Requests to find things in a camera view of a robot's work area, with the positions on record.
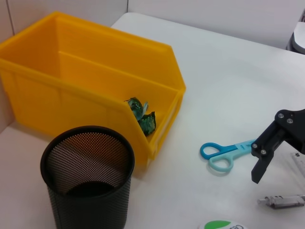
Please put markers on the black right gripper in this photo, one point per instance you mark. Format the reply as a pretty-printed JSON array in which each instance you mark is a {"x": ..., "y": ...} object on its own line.
[{"x": 296, "y": 131}]

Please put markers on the clear green-label water bottle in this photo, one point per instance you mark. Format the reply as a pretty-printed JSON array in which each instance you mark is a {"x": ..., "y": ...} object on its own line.
[{"x": 219, "y": 224}]

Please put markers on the green plastic wrapper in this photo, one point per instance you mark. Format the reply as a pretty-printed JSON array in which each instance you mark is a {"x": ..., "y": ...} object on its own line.
[{"x": 146, "y": 124}]

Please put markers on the blue scissors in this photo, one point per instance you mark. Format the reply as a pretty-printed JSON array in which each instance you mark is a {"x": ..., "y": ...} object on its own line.
[{"x": 238, "y": 148}]

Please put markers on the transparent plastic ruler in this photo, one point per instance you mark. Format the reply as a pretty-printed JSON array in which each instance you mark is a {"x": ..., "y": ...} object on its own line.
[{"x": 299, "y": 162}]

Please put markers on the white grey pen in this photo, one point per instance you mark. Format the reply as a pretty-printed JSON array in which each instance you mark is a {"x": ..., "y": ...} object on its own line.
[{"x": 283, "y": 201}]

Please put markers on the black mesh pen holder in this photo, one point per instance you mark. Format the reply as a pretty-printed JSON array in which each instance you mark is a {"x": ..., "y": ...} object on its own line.
[{"x": 90, "y": 205}]

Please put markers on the white grey background object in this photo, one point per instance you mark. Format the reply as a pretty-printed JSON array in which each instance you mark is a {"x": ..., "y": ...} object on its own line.
[{"x": 297, "y": 35}]

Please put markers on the yellow plastic bin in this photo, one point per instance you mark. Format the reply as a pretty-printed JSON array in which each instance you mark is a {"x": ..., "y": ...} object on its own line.
[{"x": 83, "y": 78}]

